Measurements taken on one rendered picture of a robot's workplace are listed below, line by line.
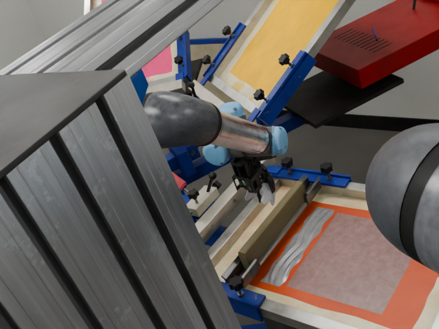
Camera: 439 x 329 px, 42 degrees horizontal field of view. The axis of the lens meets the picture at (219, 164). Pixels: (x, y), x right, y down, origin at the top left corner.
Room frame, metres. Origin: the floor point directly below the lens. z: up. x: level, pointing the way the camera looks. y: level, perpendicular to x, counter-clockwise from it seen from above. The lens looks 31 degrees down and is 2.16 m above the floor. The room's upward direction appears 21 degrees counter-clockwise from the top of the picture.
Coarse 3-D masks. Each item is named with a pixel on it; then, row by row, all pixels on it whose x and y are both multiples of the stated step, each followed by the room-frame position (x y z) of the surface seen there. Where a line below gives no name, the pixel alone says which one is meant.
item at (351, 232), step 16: (336, 208) 1.47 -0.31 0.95; (352, 208) 1.44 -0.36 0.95; (336, 224) 1.40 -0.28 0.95; (352, 224) 1.37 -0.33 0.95; (368, 224) 1.34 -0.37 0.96; (288, 240) 1.41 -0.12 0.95; (320, 240) 1.35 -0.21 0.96; (336, 240) 1.33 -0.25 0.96; (352, 240) 1.30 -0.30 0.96; (368, 240) 1.28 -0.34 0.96; (384, 240) 1.25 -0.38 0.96; (352, 256) 1.24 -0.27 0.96; (368, 256) 1.21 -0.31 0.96; (384, 256) 1.19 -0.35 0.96; (400, 256) 1.17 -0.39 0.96; (432, 272) 1.07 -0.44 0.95
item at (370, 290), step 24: (264, 264) 1.34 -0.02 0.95; (312, 264) 1.27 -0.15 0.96; (336, 264) 1.23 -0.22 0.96; (360, 264) 1.19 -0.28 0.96; (384, 264) 1.16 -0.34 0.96; (264, 288) 1.25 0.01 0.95; (288, 288) 1.21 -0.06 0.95; (312, 288) 1.18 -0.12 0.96; (336, 288) 1.14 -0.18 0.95; (360, 288) 1.11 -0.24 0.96; (384, 288) 1.08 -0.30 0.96; (408, 288) 1.05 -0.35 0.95; (432, 288) 1.02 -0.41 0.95; (360, 312) 1.03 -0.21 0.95; (384, 312) 1.00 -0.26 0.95; (408, 312) 0.98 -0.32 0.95
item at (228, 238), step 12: (276, 180) 1.70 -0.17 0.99; (288, 180) 1.68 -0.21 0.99; (324, 192) 1.58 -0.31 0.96; (336, 192) 1.54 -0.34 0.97; (348, 192) 1.50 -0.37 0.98; (360, 192) 1.47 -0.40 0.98; (252, 204) 1.62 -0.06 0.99; (264, 204) 1.63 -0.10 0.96; (240, 216) 1.58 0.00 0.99; (252, 216) 1.58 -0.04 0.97; (228, 228) 1.54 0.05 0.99; (240, 228) 1.53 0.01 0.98; (228, 240) 1.48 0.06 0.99; (216, 252) 1.44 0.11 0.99; (264, 300) 1.16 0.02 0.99; (264, 312) 1.14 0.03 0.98; (276, 312) 1.11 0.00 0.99; (288, 312) 1.09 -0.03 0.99; (300, 312) 1.08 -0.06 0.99; (288, 324) 1.08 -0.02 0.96; (300, 324) 1.05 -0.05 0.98; (312, 324) 1.02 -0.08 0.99; (324, 324) 1.01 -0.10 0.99; (336, 324) 0.99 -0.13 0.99
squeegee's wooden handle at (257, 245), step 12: (288, 192) 1.51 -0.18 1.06; (300, 192) 1.52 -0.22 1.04; (288, 204) 1.47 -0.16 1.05; (300, 204) 1.50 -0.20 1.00; (276, 216) 1.42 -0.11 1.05; (288, 216) 1.45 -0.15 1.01; (264, 228) 1.38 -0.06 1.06; (276, 228) 1.41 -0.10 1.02; (252, 240) 1.35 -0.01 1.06; (264, 240) 1.36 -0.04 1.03; (240, 252) 1.31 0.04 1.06; (252, 252) 1.32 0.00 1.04; (264, 252) 1.35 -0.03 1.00
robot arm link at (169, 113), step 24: (168, 96) 1.03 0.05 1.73; (168, 120) 0.99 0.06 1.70; (192, 120) 1.00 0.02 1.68; (216, 120) 1.03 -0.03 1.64; (240, 120) 1.14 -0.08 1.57; (168, 144) 1.00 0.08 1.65; (192, 144) 1.01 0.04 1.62; (216, 144) 1.08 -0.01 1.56; (240, 144) 1.12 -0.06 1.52; (264, 144) 1.19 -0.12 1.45
